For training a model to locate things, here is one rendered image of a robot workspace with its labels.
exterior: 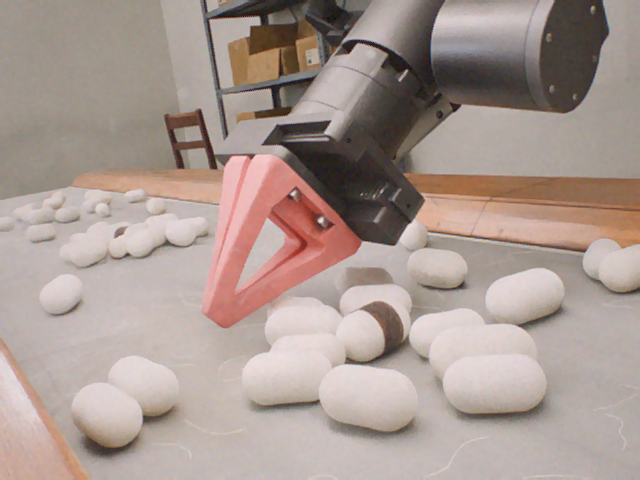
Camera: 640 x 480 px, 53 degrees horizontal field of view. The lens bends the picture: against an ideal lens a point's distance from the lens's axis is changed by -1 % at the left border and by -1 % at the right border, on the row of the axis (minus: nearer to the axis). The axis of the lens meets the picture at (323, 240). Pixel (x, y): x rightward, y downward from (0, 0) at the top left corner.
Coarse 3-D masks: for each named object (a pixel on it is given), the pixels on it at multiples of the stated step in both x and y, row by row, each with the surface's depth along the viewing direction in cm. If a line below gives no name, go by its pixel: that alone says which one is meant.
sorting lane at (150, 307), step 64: (64, 192) 135; (0, 256) 67; (128, 256) 57; (192, 256) 53; (256, 256) 50; (384, 256) 44; (512, 256) 40; (576, 256) 38; (0, 320) 42; (64, 320) 40; (128, 320) 38; (192, 320) 36; (256, 320) 35; (576, 320) 28; (64, 384) 30; (192, 384) 28; (576, 384) 23; (128, 448) 23; (192, 448) 22; (256, 448) 22; (320, 448) 21; (384, 448) 20; (448, 448) 20; (512, 448) 19; (576, 448) 19
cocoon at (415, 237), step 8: (416, 224) 44; (408, 232) 44; (416, 232) 44; (424, 232) 44; (400, 240) 45; (408, 240) 44; (416, 240) 44; (424, 240) 44; (408, 248) 44; (416, 248) 44
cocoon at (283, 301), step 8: (280, 296) 32; (288, 296) 32; (272, 304) 32; (280, 304) 32; (288, 304) 31; (296, 304) 31; (304, 304) 31; (312, 304) 31; (320, 304) 31; (272, 312) 32
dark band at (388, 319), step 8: (368, 304) 28; (376, 304) 28; (384, 304) 28; (352, 312) 28; (368, 312) 27; (376, 312) 27; (384, 312) 27; (392, 312) 27; (376, 320) 27; (384, 320) 27; (392, 320) 27; (400, 320) 27; (384, 328) 27; (392, 328) 27; (400, 328) 27; (384, 336) 27; (392, 336) 27; (400, 336) 27; (392, 344) 27; (384, 352) 27
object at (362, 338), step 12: (384, 300) 28; (360, 312) 27; (348, 324) 27; (360, 324) 26; (372, 324) 27; (408, 324) 28; (336, 336) 27; (348, 336) 26; (360, 336) 26; (372, 336) 26; (348, 348) 27; (360, 348) 26; (372, 348) 26; (360, 360) 27
